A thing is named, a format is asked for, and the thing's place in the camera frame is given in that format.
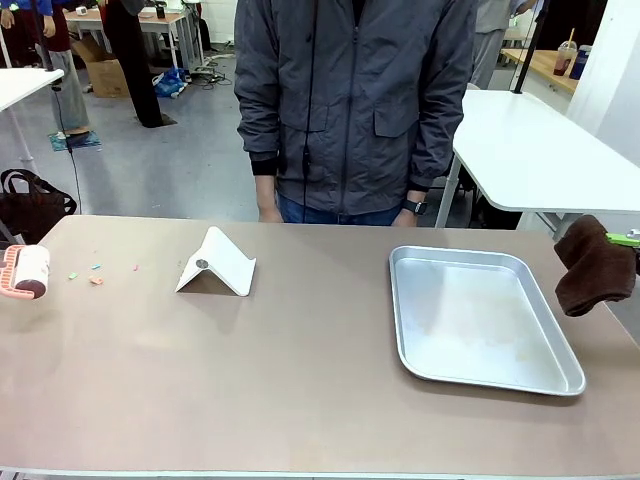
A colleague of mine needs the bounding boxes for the dark brown cloth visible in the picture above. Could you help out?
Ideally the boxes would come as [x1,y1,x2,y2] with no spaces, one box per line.
[553,214,639,318]

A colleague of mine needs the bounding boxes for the white orange lint roller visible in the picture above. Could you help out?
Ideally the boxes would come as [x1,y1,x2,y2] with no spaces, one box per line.
[0,243,53,302]

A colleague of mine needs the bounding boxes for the person's right forearm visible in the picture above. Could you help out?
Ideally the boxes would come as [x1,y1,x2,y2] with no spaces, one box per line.
[233,74,281,201]

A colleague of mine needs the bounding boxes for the person's left forearm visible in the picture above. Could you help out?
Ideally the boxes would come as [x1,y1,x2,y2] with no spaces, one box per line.
[405,74,469,204]

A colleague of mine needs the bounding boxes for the person's right hand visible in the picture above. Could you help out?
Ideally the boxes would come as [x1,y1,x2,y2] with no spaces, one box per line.
[256,194,285,224]

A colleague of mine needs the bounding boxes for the white table with metal legs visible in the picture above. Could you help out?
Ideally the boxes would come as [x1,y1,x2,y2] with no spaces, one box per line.
[433,88,640,242]

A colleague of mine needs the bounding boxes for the silver metal tray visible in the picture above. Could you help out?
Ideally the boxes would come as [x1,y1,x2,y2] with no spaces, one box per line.
[388,244,587,398]

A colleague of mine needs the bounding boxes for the wooden top table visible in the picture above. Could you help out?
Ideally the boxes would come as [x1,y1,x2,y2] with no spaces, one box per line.
[499,47,584,97]

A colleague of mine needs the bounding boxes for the plastic drink cup with straw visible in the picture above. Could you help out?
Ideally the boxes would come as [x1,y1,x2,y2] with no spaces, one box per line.
[552,27,580,78]

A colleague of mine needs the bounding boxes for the bystander in light grey clothes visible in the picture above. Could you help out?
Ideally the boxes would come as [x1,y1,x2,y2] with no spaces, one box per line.
[469,0,536,92]

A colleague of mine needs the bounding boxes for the blue jeans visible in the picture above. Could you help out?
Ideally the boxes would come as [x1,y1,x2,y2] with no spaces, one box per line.
[275,192,407,226]

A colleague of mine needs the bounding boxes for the person in grey jacket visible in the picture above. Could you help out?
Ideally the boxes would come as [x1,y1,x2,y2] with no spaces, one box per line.
[233,0,477,217]

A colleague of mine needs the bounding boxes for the white folded tablet stand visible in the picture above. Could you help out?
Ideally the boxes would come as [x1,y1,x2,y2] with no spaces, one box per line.
[174,225,258,298]

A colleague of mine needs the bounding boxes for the blue plastic bag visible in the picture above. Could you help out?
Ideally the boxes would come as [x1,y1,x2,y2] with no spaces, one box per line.
[151,66,190,100]

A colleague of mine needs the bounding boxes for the bystander in black trousers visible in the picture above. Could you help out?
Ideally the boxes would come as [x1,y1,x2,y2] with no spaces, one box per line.
[98,0,177,129]

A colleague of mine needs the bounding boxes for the background wooden desk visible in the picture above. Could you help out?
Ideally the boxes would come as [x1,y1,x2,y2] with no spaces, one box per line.
[63,8,202,72]

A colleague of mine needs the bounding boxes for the cardboard box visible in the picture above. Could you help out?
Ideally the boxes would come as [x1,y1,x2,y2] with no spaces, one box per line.
[71,37,132,99]

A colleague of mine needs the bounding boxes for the bystander in grey trousers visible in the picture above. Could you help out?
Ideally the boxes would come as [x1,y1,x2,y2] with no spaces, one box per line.
[0,0,93,139]

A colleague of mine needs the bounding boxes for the black handbag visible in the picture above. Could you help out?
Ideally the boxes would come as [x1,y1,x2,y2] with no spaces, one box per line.
[0,168,79,242]

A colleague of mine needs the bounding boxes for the thin black stand pole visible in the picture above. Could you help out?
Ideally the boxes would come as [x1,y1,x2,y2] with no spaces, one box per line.
[29,0,55,74]

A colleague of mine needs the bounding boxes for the small white side table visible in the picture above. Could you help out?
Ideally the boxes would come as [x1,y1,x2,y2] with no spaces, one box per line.
[0,66,67,169]

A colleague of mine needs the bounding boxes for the black camera pole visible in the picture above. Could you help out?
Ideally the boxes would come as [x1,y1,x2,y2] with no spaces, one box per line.
[511,0,547,96]

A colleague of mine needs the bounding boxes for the black cord on jacket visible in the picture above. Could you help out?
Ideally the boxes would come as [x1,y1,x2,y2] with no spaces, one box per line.
[302,0,322,174]

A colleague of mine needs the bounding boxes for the black hanging cable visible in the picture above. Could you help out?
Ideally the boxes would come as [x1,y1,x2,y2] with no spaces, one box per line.
[49,72,84,214]

